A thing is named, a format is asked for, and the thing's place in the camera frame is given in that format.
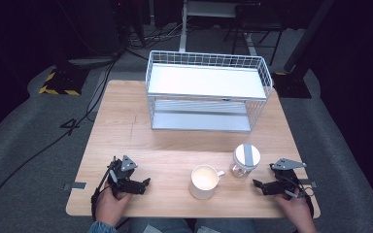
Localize black chair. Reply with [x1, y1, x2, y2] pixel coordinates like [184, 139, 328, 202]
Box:
[222, 3, 288, 66]

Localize grey tape piece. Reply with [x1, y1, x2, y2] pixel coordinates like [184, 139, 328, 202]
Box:
[62, 182, 87, 191]
[299, 178, 319, 189]

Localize person's left leg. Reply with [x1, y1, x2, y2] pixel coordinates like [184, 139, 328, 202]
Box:
[127, 217, 192, 233]

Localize right hand-held gripper cable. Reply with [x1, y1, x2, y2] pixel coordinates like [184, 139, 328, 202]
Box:
[299, 185, 315, 218]

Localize person's right hand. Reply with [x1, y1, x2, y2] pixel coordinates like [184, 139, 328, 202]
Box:
[273, 193, 315, 226]

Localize black stand with base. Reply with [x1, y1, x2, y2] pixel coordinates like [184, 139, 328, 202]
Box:
[271, 0, 336, 100]

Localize white mug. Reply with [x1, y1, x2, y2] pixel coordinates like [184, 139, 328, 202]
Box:
[188, 164, 225, 200]

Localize hand-held gripper cable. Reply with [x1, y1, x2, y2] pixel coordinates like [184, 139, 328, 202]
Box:
[90, 156, 118, 221]
[299, 185, 315, 218]

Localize left hand-held gripper cable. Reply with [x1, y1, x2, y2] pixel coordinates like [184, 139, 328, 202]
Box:
[90, 156, 118, 221]

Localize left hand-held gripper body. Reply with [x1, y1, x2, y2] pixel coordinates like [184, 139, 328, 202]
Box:
[107, 154, 139, 197]

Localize white wire shelf rack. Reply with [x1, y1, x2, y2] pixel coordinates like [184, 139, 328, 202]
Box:
[145, 50, 274, 134]

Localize white desk frame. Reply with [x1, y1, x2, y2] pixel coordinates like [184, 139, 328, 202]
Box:
[178, 0, 260, 54]

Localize yellow-black striped stand base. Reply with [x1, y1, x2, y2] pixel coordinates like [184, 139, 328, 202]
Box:
[38, 66, 90, 96]

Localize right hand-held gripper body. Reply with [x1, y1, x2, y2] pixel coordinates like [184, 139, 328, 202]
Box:
[270, 157, 307, 199]

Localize glass jar with white lid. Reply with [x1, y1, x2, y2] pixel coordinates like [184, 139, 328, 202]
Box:
[229, 143, 262, 179]

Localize bundle of floor cables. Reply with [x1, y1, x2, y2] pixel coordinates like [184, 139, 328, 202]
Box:
[122, 20, 188, 51]

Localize person's leg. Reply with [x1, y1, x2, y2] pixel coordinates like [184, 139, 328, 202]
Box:
[195, 218, 256, 233]
[127, 217, 192, 233]

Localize person's right leg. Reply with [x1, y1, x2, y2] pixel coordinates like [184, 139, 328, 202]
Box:
[195, 218, 256, 233]

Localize long black floor cable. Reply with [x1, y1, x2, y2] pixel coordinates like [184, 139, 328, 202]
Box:
[0, 57, 120, 233]

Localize person's left hand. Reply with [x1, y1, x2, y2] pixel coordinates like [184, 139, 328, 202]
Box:
[95, 185, 134, 227]

